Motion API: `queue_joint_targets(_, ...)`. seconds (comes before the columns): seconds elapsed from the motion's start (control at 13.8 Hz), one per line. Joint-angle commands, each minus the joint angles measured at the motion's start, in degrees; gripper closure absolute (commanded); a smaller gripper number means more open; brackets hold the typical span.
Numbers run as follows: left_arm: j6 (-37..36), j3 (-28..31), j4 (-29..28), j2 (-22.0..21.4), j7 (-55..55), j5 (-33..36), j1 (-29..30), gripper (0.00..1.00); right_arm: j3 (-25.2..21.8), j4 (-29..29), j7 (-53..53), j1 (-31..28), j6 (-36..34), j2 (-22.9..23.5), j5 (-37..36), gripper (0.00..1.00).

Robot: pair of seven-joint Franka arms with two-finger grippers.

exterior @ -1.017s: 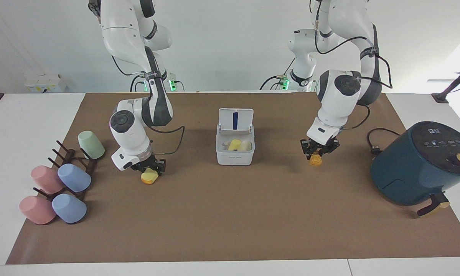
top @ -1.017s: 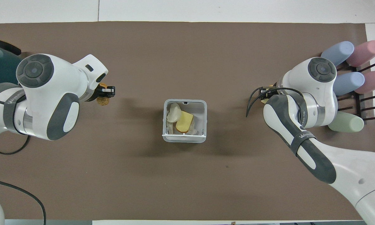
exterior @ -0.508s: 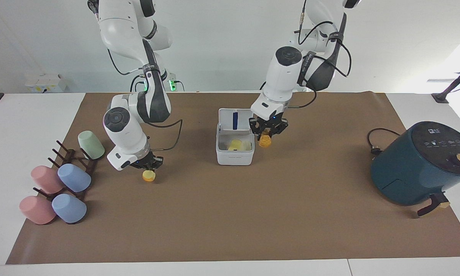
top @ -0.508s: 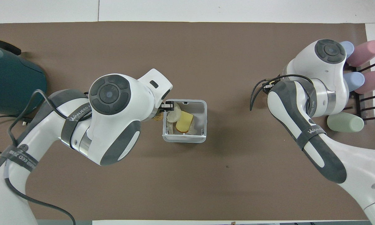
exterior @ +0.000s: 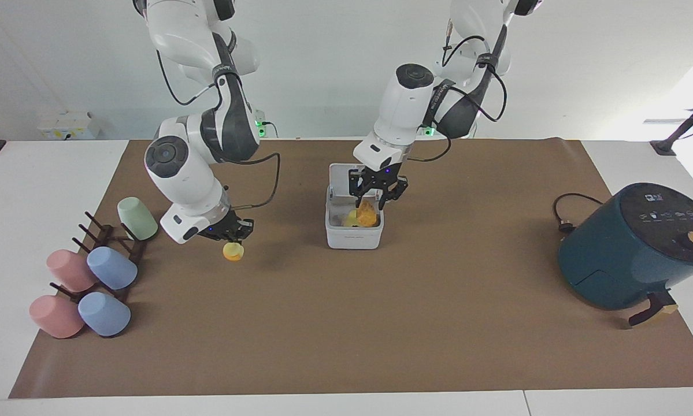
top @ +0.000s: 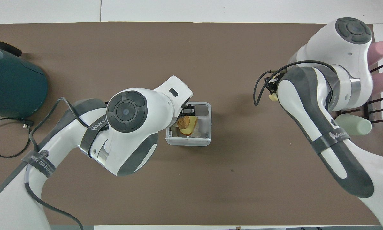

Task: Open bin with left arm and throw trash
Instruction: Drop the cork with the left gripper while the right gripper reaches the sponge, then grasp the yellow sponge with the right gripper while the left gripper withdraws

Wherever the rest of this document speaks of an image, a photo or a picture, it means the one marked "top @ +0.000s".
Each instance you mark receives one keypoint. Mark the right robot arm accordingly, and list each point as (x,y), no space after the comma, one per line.
(309,105)

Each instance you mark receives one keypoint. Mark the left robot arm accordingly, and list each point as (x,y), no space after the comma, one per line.
(137,118)

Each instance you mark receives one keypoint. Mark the black cup rack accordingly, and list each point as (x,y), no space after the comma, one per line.
(375,111)

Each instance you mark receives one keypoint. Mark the pale green cup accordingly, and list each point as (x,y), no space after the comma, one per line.
(354,125)

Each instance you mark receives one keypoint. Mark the yellow brown trash piece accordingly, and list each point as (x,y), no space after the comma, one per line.
(187,123)

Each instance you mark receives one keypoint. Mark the pale yellow trash piece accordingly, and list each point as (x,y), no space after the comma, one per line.
(273,96)

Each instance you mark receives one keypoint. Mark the small white trash bin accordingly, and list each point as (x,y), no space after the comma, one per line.
(204,127)

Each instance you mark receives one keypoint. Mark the dark green electric kettle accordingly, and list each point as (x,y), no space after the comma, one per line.
(12,83)

